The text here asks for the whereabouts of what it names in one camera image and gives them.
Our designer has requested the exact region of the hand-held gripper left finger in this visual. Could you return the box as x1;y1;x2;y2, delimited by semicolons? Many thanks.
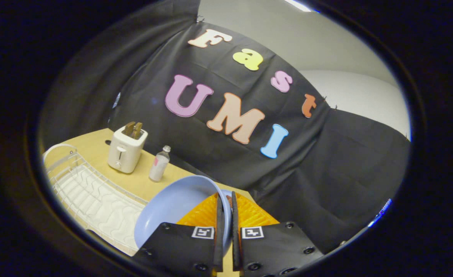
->
133;192;225;277

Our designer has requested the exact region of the light blue plate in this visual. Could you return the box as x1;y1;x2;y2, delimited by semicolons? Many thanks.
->
134;175;233;256

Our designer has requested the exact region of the white wire dish rack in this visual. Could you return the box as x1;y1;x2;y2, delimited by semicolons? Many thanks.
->
43;144;150;257

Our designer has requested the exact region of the small clear plastic bottle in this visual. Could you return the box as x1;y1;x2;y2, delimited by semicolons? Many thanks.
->
149;145;171;182

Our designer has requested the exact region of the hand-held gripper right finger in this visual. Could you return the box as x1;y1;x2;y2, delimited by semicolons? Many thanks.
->
232;191;324;277

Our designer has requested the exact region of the black backdrop cloth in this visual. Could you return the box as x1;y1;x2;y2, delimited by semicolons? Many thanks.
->
40;0;411;254

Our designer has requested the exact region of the white toaster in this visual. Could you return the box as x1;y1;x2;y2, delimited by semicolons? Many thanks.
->
107;126;149;174

